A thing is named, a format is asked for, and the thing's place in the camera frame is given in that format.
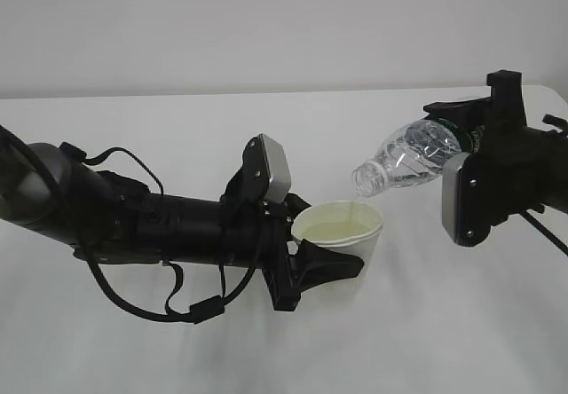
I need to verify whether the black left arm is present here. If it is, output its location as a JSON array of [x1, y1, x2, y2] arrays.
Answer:
[[1, 130, 364, 324]]

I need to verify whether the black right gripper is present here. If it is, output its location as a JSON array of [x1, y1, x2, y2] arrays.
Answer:
[[423, 70, 545, 225]]

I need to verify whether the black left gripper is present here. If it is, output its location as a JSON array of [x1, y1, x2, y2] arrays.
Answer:
[[219, 176, 366, 313]]

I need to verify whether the clear green-label water bottle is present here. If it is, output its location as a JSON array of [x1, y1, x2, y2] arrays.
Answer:
[[352, 118, 485, 198]]

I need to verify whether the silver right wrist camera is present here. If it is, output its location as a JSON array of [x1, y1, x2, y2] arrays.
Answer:
[[441, 153, 507, 248]]

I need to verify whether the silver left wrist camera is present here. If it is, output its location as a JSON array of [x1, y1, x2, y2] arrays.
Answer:
[[241, 133, 292, 203]]

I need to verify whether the white paper cup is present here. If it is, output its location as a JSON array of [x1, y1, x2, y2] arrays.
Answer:
[[291, 201, 383, 301]]

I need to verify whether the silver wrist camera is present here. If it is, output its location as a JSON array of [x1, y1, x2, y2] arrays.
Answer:
[[441, 153, 507, 248], [241, 133, 292, 203]]

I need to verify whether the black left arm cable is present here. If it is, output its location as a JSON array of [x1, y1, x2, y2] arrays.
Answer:
[[0, 125, 258, 325]]

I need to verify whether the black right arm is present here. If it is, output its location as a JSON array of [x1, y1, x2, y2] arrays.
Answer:
[[423, 70, 567, 233]]

